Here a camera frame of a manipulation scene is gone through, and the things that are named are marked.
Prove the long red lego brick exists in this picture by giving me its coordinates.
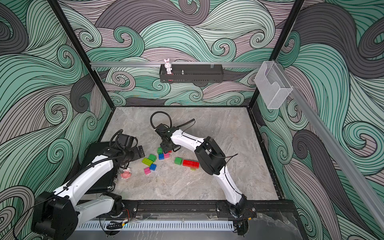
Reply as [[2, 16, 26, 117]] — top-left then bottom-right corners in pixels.
[[183, 160, 200, 169]]

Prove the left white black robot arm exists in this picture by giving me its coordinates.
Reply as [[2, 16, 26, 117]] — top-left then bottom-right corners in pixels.
[[31, 130, 140, 240]]

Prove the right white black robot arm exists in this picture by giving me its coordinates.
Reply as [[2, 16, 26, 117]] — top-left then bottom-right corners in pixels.
[[154, 124, 247, 218]]

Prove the green lego brick right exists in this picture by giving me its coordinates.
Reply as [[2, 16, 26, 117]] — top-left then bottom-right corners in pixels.
[[174, 157, 183, 166]]

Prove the lime long lego brick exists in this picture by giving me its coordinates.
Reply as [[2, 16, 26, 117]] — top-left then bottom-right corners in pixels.
[[142, 158, 154, 167]]

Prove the pink toy figure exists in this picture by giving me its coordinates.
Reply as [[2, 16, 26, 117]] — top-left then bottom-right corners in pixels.
[[121, 168, 132, 180]]

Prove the black box on table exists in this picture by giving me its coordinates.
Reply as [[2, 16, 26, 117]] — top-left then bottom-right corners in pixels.
[[81, 142, 118, 195]]

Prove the white pink bunny figurine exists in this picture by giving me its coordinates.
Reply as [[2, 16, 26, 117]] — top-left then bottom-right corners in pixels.
[[164, 59, 172, 75]]

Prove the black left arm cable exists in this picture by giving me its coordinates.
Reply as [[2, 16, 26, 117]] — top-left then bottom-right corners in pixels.
[[109, 128, 139, 151]]

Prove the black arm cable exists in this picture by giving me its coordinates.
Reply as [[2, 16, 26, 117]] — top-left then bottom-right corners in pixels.
[[109, 128, 139, 151], [149, 111, 196, 131]]

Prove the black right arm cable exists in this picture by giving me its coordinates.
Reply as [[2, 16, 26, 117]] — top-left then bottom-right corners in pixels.
[[149, 111, 196, 131]]

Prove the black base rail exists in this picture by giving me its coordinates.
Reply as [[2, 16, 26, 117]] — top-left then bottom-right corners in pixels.
[[118, 200, 296, 219]]

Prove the black wall shelf tray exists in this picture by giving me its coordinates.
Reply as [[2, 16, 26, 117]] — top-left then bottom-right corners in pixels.
[[159, 64, 224, 86]]

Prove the white slotted cable duct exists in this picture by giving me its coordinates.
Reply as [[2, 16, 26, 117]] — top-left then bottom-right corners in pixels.
[[77, 220, 234, 232]]

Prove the aluminium rail back wall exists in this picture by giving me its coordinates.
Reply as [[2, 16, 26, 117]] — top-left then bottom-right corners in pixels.
[[89, 61, 263, 69]]

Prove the aluminium rail wall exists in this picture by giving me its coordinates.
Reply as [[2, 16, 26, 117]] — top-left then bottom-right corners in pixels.
[[89, 61, 263, 69], [276, 62, 384, 230]]

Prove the clear plastic wall bin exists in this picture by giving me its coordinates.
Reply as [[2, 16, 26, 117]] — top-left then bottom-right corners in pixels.
[[255, 61, 293, 110]]

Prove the aluminium rail right wall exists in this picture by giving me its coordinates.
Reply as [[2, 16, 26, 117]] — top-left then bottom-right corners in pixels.
[[276, 62, 384, 230]]

